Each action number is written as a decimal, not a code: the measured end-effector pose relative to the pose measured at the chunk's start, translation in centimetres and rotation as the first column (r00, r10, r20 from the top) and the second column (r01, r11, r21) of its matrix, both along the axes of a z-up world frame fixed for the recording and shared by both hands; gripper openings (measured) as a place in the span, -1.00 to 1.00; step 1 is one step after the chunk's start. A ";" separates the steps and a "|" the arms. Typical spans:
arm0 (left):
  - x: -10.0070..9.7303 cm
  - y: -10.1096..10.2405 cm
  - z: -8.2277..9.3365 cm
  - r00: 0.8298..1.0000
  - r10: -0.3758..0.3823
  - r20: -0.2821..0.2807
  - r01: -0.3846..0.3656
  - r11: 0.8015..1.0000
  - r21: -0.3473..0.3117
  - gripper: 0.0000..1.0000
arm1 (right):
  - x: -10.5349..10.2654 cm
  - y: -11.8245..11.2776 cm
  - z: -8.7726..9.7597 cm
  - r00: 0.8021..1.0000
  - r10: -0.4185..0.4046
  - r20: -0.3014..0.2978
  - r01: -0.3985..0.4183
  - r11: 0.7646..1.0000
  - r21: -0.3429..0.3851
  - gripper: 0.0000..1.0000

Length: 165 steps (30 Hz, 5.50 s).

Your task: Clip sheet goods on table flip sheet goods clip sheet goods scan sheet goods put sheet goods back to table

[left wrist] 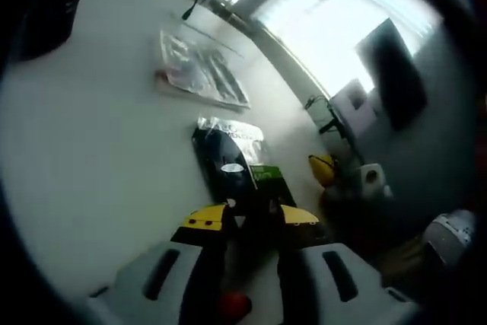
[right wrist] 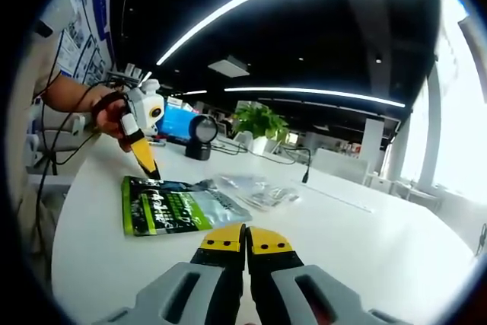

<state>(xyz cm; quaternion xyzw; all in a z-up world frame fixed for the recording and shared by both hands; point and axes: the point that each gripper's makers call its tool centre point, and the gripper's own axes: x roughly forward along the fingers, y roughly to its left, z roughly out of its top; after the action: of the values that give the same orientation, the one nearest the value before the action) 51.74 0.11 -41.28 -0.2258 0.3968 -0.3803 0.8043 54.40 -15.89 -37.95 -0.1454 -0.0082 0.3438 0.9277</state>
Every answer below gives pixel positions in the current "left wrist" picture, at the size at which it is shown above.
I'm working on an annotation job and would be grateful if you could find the white worn device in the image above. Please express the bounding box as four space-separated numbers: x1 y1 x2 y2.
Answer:
422 209 478 267

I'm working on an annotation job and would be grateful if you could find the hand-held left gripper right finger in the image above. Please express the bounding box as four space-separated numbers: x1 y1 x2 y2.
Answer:
274 205 419 325

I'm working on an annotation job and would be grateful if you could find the black barcode scanner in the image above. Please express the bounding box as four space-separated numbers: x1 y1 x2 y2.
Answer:
11 0 80 62

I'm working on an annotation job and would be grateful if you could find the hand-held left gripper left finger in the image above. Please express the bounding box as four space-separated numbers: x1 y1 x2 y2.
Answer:
87 205 230 325

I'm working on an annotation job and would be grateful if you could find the green black sheet goods packet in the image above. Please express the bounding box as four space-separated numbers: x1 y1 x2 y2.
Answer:
191 115 298 214

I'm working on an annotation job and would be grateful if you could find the white table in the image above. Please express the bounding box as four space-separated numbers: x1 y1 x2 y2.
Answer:
0 0 366 303

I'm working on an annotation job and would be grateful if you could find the black monitor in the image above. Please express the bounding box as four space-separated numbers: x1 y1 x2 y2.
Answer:
355 17 428 132

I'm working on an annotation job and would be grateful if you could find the clear dark-printed sheet goods packet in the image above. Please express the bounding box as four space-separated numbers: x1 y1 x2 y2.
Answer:
158 30 252 110

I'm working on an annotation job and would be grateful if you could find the white box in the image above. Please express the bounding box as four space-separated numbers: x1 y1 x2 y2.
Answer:
329 77 382 140

